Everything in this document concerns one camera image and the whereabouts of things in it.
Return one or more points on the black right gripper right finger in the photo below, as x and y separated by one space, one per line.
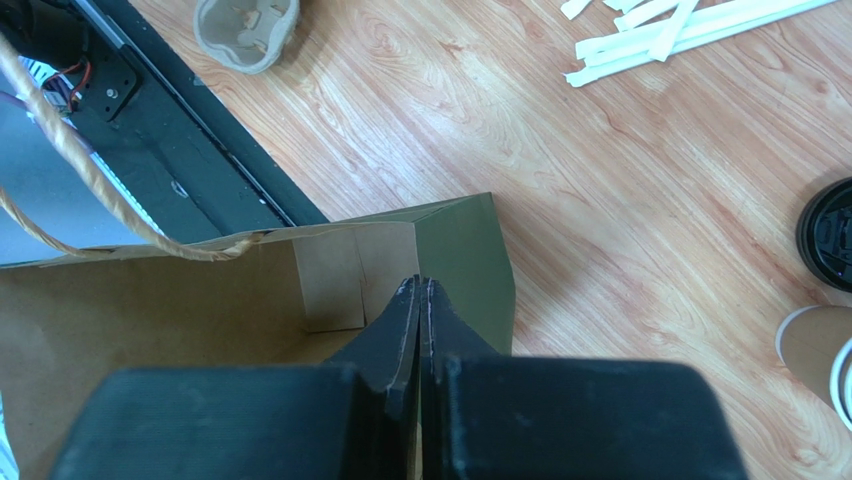
491 416

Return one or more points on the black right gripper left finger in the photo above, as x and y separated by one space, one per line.
352 416

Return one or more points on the green paper gift bag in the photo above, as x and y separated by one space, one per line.
284 297

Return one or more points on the stack of paper cups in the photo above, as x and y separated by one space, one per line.
814 343

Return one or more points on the white wrapped straw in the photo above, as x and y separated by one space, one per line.
663 46
702 22
643 13
571 9
589 74

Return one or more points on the stack of black lids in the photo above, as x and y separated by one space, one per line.
823 235

